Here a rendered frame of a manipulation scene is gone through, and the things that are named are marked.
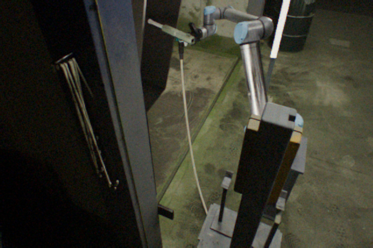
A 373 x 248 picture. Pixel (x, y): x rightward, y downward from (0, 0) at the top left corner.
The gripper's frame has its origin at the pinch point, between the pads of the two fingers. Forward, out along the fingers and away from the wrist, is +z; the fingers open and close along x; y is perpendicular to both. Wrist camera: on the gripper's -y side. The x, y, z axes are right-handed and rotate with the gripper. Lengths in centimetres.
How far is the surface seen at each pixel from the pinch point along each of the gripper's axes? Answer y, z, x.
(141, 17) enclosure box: -28.3, 37.4, -9.9
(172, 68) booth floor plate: 106, -83, 104
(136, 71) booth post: -33, 76, -60
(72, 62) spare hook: -46, 96, -62
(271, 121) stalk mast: -49, 82, -111
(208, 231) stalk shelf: 36, 72, -93
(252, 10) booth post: 33, -175, 50
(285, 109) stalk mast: -49, 77, -112
